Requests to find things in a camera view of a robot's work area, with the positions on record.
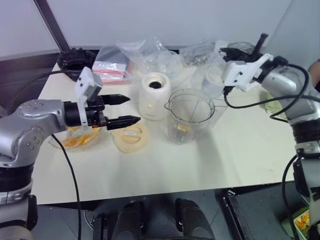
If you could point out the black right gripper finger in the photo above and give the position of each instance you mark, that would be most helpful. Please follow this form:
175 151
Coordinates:
226 52

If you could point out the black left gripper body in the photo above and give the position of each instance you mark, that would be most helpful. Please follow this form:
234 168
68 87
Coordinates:
94 117

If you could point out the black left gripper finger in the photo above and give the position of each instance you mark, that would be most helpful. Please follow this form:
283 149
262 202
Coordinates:
122 121
115 99

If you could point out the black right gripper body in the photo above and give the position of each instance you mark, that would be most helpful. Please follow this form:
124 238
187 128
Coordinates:
241 57

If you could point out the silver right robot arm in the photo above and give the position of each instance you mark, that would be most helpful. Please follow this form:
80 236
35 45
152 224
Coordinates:
295 92

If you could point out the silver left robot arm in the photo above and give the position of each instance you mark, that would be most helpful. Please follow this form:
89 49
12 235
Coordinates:
27 125

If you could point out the cream round blender lid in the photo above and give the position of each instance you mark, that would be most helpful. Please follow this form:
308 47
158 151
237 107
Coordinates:
131 140

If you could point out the pile of orange segments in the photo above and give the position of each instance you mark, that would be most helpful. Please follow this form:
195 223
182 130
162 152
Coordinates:
80 140

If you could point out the white blender base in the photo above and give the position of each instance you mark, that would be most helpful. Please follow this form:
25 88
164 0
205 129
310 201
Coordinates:
153 100

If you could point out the orange pieces inside jar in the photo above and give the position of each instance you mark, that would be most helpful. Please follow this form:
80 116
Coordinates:
182 129

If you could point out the clear glass blender jar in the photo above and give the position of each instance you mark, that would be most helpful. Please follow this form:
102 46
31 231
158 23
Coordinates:
190 115

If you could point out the green box of orange segments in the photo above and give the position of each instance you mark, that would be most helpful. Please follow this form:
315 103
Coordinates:
301 223

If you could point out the black mesh bag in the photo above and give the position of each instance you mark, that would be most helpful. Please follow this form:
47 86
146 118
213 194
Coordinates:
241 46

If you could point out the black upright bar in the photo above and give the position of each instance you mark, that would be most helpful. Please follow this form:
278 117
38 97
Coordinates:
261 43

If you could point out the clear container with white lid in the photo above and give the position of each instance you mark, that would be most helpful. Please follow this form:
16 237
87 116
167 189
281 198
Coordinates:
210 80

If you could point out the pink packets in plastic bag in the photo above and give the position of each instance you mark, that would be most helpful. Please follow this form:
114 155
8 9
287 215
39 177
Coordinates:
110 67

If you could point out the bag of orange food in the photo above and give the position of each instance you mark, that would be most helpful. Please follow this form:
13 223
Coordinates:
75 146

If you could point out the crumpled clear plastic bag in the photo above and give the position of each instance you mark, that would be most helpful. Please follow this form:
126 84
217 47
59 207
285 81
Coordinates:
152 53

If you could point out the dark rounded shape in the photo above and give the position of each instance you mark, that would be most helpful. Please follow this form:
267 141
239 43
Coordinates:
130 220
192 220

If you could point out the black floor tray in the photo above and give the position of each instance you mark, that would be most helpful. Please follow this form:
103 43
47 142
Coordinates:
257 215

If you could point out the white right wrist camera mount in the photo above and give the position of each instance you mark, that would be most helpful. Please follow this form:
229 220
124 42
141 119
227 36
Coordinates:
242 72

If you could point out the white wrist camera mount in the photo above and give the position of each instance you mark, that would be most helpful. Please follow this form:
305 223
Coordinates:
242 72
83 82

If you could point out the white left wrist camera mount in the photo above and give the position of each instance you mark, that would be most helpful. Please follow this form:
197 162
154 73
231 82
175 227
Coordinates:
83 82

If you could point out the dark partition post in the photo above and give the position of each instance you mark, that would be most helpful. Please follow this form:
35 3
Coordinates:
53 25

